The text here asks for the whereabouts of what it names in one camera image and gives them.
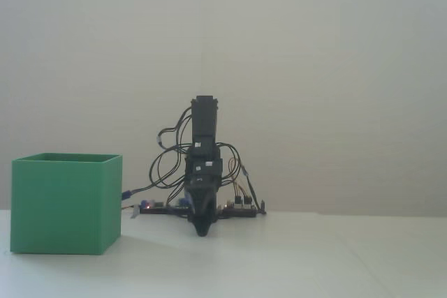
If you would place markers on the small blue connector plug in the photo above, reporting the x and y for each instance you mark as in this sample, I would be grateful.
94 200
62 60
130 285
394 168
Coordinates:
126 195

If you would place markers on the small circuit board red light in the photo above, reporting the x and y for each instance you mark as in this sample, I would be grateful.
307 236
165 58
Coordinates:
157 204

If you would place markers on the green square plastic bin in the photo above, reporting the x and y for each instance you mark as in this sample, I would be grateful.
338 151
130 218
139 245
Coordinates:
59 207

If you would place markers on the blue circuit board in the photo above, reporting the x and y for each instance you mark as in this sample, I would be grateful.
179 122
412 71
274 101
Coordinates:
182 203

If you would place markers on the dark circuit board with jumpers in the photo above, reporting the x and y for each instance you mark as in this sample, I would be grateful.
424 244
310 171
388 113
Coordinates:
241 211

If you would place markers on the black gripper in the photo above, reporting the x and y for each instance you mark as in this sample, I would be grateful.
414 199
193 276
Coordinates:
205 177

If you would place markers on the grey tape strip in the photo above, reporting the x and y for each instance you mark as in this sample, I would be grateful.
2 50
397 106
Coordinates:
135 212

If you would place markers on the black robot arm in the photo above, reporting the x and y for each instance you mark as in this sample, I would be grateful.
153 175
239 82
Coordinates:
204 116

